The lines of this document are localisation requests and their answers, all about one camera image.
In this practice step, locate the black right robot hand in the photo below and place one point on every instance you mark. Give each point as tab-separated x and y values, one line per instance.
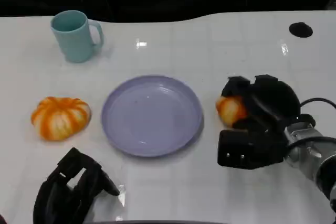
273	100

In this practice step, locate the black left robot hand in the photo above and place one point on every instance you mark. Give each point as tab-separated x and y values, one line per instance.
68	195

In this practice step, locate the orange and white bread roll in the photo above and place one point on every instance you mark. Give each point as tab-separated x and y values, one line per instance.
60	117
231	111

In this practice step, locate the black round table grommet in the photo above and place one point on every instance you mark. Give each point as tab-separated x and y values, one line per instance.
300	29

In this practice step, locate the lilac plate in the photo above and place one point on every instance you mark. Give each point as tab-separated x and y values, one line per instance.
151	116

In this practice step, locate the pale green mug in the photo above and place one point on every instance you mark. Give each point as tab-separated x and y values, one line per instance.
73	37

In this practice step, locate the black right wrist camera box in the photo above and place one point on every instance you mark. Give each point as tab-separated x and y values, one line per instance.
244	150

